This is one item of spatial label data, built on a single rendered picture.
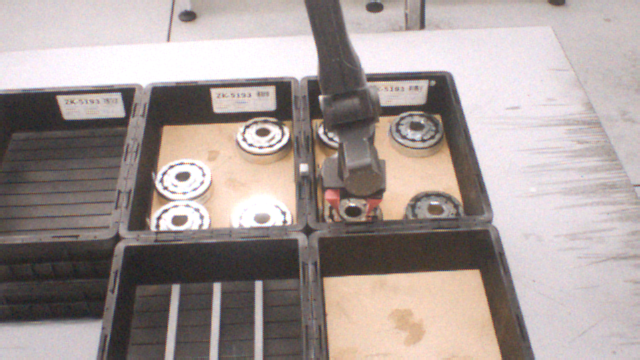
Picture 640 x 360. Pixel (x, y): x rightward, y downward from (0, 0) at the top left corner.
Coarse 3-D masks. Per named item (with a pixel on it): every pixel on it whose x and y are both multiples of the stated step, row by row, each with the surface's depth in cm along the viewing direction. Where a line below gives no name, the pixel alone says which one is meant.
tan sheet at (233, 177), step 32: (192, 128) 151; (224, 128) 151; (288, 128) 151; (160, 160) 144; (224, 160) 144; (288, 160) 144; (224, 192) 138; (256, 192) 138; (288, 192) 138; (224, 224) 133
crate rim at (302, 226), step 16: (208, 80) 146; (224, 80) 146; (240, 80) 145; (256, 80) 146; (272, 80) 145; (288, 80) 145; (144, 96) 142; (144, 112) 141; (144, 128) 136; (128, 176) 127; (128, 192) 124; (304, 192) 124; (128, 208) 122; (304, 208) 121; (128, 224) 120; (288, 224) 119; (304, 224) 119
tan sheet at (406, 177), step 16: (384, 128) 150; (384, 144) 147; (320, 160) 144; (400, 160) 144; (416, 160) 144; (432, 160) 144; (448, 160) 144; (400, 176) 141; (416, 176) 141; (432, 176) 141; (448, 176) 140; (320, 192) 138; (400, 192) 138; (416, 192) 138; (448, 192) 138; (384, 208) 135; (400, 208) 135
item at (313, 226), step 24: (384, 72) 147; (408, 72) 147; (432, 72) 147; (456, 96) 141; (312, 168) 128; (480, 168) 128; (312, 192) 124; (480, 192) 124; (312, 216) 120; (480, 216) 120
